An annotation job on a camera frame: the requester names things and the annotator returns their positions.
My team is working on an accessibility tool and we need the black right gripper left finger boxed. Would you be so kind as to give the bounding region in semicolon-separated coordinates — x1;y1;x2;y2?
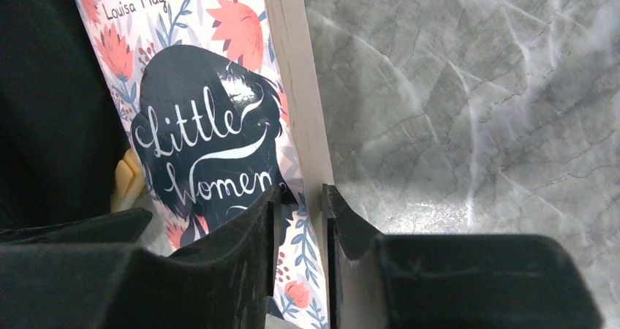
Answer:
1;186;280;328

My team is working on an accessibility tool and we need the black student backpack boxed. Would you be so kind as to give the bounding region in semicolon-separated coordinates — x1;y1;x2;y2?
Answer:
1;0;126;229

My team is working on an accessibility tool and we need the yellow highlighter pen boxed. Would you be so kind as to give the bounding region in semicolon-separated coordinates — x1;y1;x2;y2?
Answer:
110;148;145;213

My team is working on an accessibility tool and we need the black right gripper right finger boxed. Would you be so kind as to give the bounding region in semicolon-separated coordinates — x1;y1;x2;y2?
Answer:
322;184;603;328

